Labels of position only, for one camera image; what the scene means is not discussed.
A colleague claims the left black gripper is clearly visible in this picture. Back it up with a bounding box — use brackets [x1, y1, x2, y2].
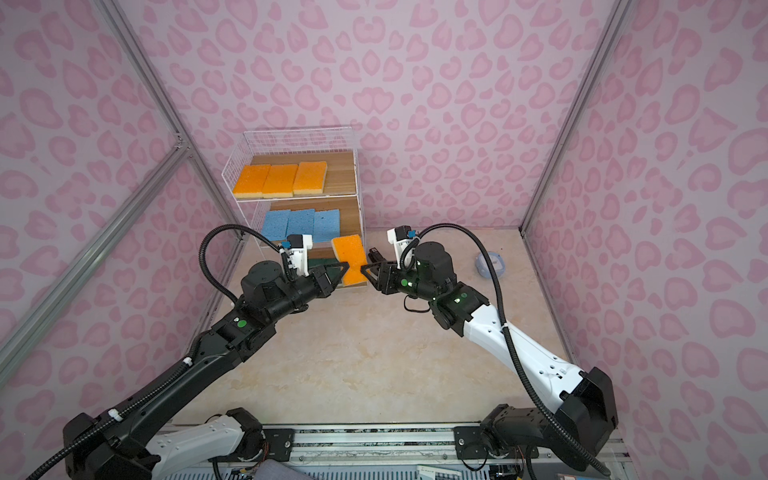
[267, 259, 348, 326]

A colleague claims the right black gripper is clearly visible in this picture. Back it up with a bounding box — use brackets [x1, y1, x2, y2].
[359, 260, 440, 302]

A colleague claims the orange sponge back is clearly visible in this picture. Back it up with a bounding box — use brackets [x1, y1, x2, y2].
[331, 235, 367, 287]

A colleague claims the orange sponge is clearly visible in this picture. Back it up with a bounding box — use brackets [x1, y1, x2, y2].
[232, 165, 271, 200]
[331, 235, 367, 287]
[293, 161, 328, 196]
[262, 164, 299, 198]

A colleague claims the blue sponge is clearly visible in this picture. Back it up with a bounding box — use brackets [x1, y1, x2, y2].
[312, 209, 341, 243]
[261, 210, 291, 242]
[286, 209, 316, 236]

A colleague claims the green sponge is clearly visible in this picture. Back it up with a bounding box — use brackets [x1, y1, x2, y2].
[308, 258, 336, 269]

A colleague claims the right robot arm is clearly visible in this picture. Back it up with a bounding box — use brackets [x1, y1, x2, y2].
[360, 224, 619, 478]

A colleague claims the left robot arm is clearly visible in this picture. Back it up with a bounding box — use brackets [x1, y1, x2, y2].
[29, 224, 349, 479]

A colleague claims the light blue round container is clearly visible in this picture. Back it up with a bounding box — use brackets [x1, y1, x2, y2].
[475, 252, 506, 279]

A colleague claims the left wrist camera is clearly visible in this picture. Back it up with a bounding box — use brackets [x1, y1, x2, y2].
[280, 234, 313, 279]

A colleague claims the white wire wooden shelf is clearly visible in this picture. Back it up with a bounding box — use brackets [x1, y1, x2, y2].
[220, 126, 369, 289]

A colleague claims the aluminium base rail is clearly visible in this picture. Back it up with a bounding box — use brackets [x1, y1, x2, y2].
[143, 419, 637, 480]

